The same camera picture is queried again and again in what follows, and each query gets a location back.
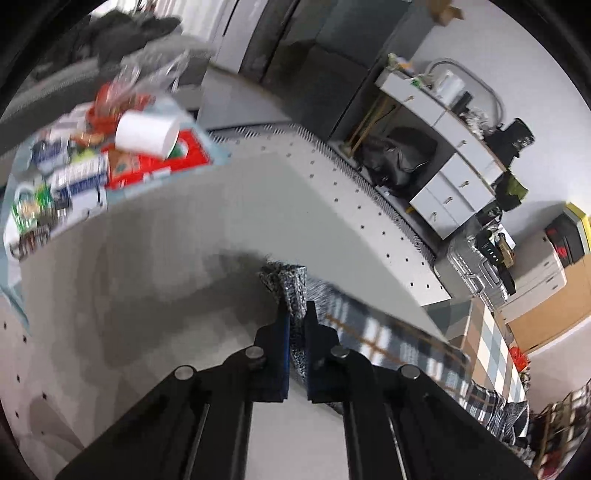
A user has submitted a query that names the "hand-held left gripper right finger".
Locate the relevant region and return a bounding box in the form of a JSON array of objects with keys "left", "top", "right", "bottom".
[{"left": 306, "top": 301, "right": 539, "bottom": 480}]

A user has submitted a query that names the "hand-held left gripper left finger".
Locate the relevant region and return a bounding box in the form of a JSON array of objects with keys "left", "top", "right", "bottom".
[{"left": 55, "top": 302, "right": 291, "bottom": 480}]

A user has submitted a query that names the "dark clothes pile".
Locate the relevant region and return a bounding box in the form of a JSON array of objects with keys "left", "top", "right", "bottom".
[{"left": 60, "top": 9, "right": 185, "bottom": 70}]

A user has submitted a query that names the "plain grey cloth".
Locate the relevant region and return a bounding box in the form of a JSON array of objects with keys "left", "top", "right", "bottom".
[{"left": 18, "top": 150, "right": 451, "bottom": 480}]

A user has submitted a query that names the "brown blue checkered tablecloth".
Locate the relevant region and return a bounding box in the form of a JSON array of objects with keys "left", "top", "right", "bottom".
[{"left": 462, "top": 300, "right": 529, "bottom": 407}]

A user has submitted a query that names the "white dotted sheet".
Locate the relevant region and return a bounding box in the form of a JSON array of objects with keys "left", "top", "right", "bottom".
[{"left": 0, "top": 122, "right": 451, "bottom": 462}]

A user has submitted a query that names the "silver suitcase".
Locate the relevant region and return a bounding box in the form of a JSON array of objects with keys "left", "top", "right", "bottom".
[{"left": 445, "top": 233, "right": 509, "bottom": 305}]

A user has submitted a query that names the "red plastic bag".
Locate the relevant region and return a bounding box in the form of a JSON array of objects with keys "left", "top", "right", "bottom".
[{"left": 508, "top": 346, "right": 529, "bottom": 374}]

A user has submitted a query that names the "white drawer cabinet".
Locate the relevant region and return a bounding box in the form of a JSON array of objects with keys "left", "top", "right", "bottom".
[{"left": 374, "top": 69, "right": 509, "bottom": 241}]

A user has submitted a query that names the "white tall suitcase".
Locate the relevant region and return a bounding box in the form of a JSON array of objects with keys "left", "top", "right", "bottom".
[{"left": 501, "top": 228, "right": 566, "bottom": 308}]

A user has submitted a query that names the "wooden door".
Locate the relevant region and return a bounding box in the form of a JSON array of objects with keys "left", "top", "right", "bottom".
[{"left": 494, "top": 258, "right": 591, "bottom": 356}]

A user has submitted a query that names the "wooden shoe rack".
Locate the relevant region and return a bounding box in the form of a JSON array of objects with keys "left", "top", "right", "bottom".
[{"left": 531, "top": 378, "right": 591, "bottom": 472}]

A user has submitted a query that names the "green wrapped bouquet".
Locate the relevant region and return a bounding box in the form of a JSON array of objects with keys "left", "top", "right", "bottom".
[{"left": 496, "top": 171, "right": 529, "bottom": 210}]

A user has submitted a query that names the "white paper roll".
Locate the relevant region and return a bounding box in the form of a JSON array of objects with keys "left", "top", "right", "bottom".
[{"left": 115, "top": 110, "right": 182, "bottom": 160}]

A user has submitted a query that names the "black red shoe box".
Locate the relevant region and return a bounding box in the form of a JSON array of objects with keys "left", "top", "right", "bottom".
[{"left": 545, "top": 215, "right": 587, "bottom": 266}]

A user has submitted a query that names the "pile of snack packets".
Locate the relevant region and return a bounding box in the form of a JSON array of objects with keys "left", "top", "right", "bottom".
[{"left": 4, "top": 83, "right": 213, "bottom": 261}]

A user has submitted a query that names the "black paper bag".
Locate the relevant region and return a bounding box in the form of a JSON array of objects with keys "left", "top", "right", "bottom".
[{"left": 489, "top": 117, "right": 536, "bottom": 167}]

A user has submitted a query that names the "yellow shoe box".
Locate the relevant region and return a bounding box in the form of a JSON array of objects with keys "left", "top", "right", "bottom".
[{"left": 566, "top": 200, "right": 591, "bottom": 232}]

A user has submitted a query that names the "white kettle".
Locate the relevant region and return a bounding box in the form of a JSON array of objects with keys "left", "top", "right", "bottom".
[{"left": 434, "top": 69, "right": 465, "bottom": 100}]

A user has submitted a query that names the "dark grey wardrobe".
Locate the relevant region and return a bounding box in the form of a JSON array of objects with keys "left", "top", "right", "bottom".
[{"left": 240, "top": 0, "right": 416, "bottom": 144}]

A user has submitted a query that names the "clear plastic bag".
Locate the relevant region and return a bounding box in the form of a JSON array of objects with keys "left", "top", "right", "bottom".
[{"left": 115, "top": 39, "right": 213, "bottom": 93}]

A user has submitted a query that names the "arched mirror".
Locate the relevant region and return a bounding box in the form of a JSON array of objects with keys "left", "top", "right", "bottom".
[{"left": 427, "top": 58, "right": 504, "bottom": 125}]

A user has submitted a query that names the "cardboard box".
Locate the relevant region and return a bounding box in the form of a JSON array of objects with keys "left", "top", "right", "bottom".
[{"left": 425, "top": 0, "right": 465, "bottom": 26}]

